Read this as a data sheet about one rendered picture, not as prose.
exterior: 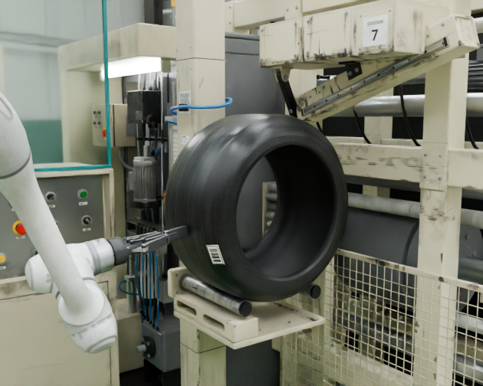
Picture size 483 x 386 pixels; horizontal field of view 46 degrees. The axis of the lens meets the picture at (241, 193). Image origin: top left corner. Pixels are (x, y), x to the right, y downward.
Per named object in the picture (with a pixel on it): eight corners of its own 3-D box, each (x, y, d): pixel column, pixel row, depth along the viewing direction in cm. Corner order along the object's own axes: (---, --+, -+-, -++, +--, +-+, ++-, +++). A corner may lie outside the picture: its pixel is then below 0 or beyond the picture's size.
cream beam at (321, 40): (257, 67, 205) (257, 25, 203) (309, 70, 219) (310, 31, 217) (392, 52, 156) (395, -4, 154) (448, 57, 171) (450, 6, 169)
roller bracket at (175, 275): (167, 296, 195) (166, 269, 194) (260, 277, 218) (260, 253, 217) (172, 299, 192) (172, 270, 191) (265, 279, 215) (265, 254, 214)
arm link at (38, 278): (77, 255, 153) (96, 295, 147) (18, 272, 144) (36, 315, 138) (82, 231, 146) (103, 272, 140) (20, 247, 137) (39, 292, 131)
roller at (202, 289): (179, 287, 194) (181, 274, 194) (190, 288, 197) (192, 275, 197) (238, 316, 166) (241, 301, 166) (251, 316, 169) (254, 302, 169)
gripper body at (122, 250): (113, 242, 146) (145, 233, 151) (100, 237, 153) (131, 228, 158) (117, 269, 148) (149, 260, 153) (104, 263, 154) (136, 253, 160)
